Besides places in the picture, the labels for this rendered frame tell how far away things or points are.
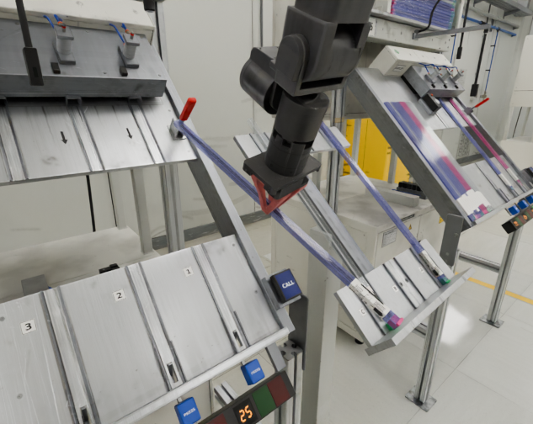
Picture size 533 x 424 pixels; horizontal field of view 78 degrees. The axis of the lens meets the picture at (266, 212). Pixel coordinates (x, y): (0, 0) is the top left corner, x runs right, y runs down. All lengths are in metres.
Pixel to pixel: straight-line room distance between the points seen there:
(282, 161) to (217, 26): 2.35
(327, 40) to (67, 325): 0.46
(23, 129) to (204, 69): 2.05
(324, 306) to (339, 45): 0.62
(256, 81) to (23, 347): 0.44
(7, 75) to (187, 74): 1.97
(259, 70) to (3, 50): 0.44
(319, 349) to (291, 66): 0.72
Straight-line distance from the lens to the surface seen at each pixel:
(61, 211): 2.41
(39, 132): 0.68
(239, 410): 0.57
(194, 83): 2.59
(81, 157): 0.65
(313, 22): 0.36
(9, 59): 0.71
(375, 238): 1.37
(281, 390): 0.60
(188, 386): 0.51
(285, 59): 0.37
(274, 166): 0.44
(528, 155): 4.79
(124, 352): 0.52
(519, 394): 1.77
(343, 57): 0.38
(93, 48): 0.76
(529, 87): 4.78
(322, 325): 0.87
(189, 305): 0.55
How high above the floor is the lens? 1.10
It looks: 19 degrees down
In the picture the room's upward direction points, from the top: straight up
